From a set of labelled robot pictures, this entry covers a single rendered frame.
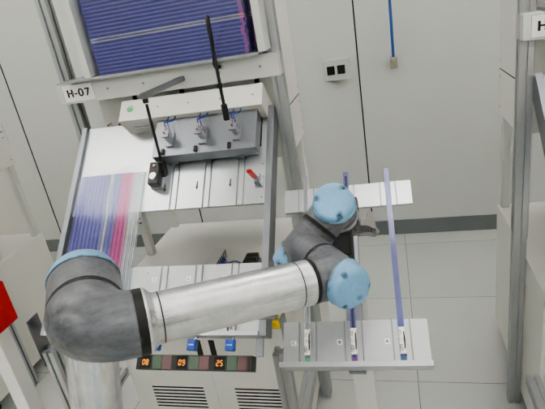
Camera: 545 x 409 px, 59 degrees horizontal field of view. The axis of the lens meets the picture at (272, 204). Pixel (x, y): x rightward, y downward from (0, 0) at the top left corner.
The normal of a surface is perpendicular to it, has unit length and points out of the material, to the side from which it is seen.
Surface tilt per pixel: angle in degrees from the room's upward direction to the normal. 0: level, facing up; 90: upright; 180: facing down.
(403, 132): 90
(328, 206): 55
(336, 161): 90
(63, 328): 65
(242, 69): 90
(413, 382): 0
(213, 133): 45
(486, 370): 0
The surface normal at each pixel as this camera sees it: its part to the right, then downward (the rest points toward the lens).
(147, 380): -0.20, 0.40
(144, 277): -0.26, -0.37
